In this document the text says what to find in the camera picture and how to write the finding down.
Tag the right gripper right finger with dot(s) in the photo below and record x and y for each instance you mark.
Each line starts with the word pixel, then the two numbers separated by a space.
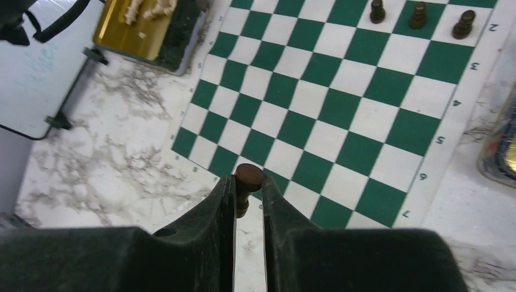
pixel 301 256

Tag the dark pawn front row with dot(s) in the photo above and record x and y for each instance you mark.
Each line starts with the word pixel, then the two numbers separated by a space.
pixel 378 13

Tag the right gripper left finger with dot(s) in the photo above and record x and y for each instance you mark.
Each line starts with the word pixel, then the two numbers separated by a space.
pixel 193 253

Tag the gold tin with light pieces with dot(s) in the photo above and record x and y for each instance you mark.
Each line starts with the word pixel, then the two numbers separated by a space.
pixel 161 34

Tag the green white chess board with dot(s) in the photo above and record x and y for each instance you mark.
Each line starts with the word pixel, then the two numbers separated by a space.
pixel 355 121

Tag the gold tin with dark pieces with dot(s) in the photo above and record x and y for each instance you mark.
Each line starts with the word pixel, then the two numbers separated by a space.
pixel 496 160

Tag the small whiteboard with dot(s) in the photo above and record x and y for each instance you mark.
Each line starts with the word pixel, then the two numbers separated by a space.
pixel 37 79

